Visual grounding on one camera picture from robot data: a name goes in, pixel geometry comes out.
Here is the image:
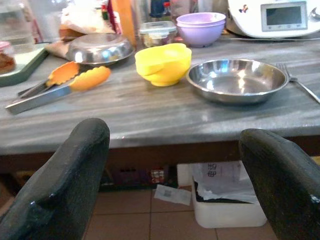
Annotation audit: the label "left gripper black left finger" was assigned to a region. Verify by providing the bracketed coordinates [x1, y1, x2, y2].
[0, 117, 111, 240]

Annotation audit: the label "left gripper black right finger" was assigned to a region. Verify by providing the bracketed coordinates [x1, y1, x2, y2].
[238, 128, 320, 240]

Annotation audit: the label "white plastic box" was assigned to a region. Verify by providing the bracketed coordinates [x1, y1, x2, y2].
[191, 160, 268, 229]

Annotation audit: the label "steel fork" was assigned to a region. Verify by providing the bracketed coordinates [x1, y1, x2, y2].
[275, 62, 320, 105]

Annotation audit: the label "steel tongs with orange tips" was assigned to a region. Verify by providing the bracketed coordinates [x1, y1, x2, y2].
[4, 60, 112, 116]

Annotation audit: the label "white paper slip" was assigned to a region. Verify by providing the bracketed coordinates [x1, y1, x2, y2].
[153, 184, 192, 207]

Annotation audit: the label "round stainless steel plate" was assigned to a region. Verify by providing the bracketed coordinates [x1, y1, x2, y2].
[185, 58, 290, 105]
[65, 33, 136, 67]

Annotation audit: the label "green rimmed tray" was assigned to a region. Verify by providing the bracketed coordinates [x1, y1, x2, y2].
[0, 42, 50, 88]

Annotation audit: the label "small tub with red lid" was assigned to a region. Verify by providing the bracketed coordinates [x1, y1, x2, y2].
[0, 40, 17, 75]

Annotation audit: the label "yellow plastic bowl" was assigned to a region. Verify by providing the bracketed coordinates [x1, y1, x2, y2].
[134, 42, 193, 88]

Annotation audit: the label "brown paper bag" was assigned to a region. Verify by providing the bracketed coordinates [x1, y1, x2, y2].
[44, 4, 116, 60]

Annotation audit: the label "clear glass pitcher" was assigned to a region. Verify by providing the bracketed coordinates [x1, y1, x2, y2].
[27, 0, 64, 44]

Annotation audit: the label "orange sauce squeeze bottle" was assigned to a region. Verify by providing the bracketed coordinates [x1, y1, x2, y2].
[111, 0, 138, 49]

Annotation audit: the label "white kitchen appliance with screen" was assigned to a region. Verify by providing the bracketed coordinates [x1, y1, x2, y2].
[226, 0, 320, 39]

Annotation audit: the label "glass food container with lid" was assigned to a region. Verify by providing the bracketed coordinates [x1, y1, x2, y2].
[138, 20, 178, 49]

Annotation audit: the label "purple plastic bowl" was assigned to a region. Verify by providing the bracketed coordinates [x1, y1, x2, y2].
[175, 12, 227, 49]

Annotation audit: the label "dark blue bottle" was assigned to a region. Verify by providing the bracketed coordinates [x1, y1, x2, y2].
[149, 0, 165, 19]

